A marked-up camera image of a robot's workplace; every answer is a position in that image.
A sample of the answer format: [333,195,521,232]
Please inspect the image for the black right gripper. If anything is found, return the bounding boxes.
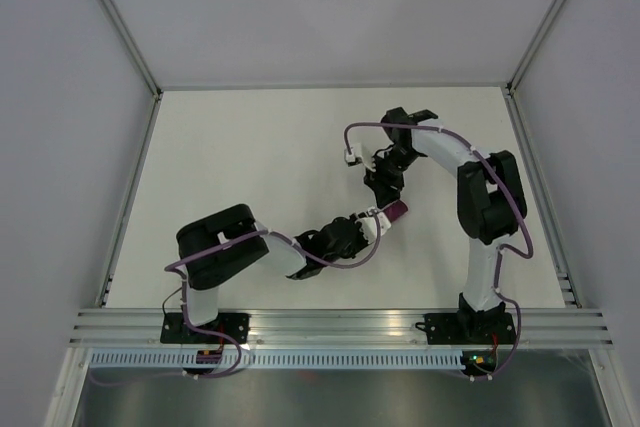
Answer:
[364,146,421,209]

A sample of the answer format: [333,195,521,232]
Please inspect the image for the purple cloth napkin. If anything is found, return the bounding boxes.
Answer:
[382,200,409,224]

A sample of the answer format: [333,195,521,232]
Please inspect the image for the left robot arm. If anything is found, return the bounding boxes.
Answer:
[165,204,391,343]

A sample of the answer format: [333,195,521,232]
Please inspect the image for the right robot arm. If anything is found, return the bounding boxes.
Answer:
[364,107,527,345]

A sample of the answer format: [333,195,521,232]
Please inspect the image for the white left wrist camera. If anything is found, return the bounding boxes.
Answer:
[356,208,392,244]

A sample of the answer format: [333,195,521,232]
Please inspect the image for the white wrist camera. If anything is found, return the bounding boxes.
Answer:
[356,208,392,244]
[344,143,376,172]

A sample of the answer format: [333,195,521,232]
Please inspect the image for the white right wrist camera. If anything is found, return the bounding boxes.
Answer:
[344,143,376,172]

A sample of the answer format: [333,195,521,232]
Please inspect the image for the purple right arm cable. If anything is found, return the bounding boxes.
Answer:
[342,121,532,383]

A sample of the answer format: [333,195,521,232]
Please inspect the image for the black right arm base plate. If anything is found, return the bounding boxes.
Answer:
[413,313,516,346]

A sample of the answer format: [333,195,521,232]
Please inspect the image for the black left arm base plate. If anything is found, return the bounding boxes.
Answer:
[160,313,250,345]

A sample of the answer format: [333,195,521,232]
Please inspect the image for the aluminium frame rail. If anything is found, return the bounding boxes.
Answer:
[68,308,613,349]

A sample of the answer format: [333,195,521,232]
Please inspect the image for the white slotted cable duct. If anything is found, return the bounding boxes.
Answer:
[90,349,464,370]

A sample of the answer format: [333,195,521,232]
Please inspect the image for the right aluminium frame post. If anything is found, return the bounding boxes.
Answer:
[503,0,569,97]

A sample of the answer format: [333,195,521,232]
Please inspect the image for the aluminium frame post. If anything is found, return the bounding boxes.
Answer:
[97,0,162,99]
[503,0,569,97]

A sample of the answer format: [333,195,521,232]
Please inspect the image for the left aluminium frame post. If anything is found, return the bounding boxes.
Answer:
[97,0,162,99]

